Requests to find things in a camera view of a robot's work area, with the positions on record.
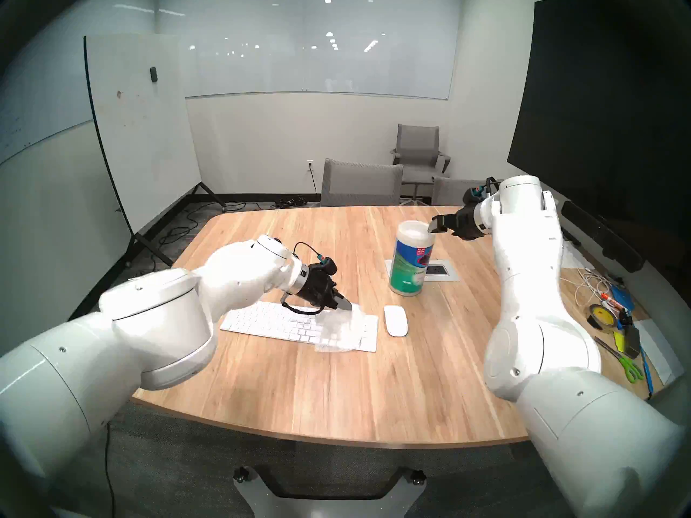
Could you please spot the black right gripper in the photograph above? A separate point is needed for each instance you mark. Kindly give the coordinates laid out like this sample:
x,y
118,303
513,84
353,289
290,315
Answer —
x,y
467,221

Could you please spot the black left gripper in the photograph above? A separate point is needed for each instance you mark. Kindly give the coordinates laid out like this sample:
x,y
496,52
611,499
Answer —
x,y
317,289

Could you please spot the white disinfecting wipe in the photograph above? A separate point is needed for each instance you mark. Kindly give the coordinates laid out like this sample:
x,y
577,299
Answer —
x,y
340,331

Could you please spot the green blue wipes canister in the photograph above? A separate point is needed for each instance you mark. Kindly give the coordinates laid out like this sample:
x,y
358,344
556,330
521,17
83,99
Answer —
x,y
407,274

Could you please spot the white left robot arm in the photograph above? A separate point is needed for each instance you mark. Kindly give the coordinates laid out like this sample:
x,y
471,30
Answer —
x,y
162,317

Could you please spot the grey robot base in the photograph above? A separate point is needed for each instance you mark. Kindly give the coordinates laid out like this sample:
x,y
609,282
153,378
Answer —
x,y
324,509

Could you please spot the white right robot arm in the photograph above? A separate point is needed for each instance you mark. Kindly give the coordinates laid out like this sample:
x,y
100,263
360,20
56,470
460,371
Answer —
x,y
529,285

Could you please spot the grey mesh chair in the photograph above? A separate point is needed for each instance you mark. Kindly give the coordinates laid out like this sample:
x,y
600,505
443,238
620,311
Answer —
x,y
359,182
448,192

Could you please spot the white computer mouse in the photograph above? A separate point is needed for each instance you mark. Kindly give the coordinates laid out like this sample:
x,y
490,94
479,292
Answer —
x,y
396,321

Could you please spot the white slim keyboard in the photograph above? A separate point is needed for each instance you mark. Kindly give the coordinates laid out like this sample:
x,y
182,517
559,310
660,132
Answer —
x,y
264,322

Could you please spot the grey office chair with armrests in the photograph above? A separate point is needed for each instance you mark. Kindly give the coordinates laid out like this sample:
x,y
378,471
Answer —
x,y
418,144

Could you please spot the crumpled white tissue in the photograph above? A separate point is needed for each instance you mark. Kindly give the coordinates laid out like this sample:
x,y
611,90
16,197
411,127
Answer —
x,y
575,258

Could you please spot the black video sound bar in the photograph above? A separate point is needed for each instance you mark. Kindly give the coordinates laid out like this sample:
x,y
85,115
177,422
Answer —
x,y
604,236

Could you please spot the yellow tape roll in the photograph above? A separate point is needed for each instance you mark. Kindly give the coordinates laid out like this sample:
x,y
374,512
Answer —
x,y
602,317

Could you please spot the black base knob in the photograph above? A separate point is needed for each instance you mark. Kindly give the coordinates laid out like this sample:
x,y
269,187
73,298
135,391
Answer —
x,y
241,474
417,475

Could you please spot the white orange glue bottle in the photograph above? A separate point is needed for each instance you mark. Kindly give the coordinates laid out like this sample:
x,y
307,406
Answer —
x,y
615,302

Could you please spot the blue plastic item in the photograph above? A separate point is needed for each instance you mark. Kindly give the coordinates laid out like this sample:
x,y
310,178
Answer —
x,y
623,294

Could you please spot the black block eraser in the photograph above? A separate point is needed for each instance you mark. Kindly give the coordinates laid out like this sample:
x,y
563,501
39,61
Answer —
x,y
632,341

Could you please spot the blue pen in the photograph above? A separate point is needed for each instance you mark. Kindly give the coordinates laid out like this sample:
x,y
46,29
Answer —
x,y
647,371

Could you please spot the white paper sheet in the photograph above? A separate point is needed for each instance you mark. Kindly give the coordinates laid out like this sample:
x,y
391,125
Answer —
x,y
661,349

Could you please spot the white mobile whiteboard on stand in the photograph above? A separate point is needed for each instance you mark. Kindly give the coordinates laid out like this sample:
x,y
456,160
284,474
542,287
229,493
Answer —
x,y
140,123

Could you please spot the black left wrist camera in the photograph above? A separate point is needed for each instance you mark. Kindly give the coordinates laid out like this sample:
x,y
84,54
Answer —
x,y
328,266

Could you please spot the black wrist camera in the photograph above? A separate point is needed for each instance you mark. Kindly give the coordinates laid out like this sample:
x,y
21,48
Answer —
x,y
328,266
475,194

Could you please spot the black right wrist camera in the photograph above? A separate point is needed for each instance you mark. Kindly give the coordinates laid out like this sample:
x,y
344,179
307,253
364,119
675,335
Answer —
x,y
475,194

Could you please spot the large black wall screen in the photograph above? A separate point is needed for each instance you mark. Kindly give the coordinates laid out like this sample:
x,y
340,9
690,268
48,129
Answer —
x,y
594,117

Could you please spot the wide glass wall whiteboard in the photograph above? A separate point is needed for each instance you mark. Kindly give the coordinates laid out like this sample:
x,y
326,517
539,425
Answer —
x,y
324,63

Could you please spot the glass wall whiteboard with writing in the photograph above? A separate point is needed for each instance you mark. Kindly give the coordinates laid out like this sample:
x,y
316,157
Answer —
x,y
43,90

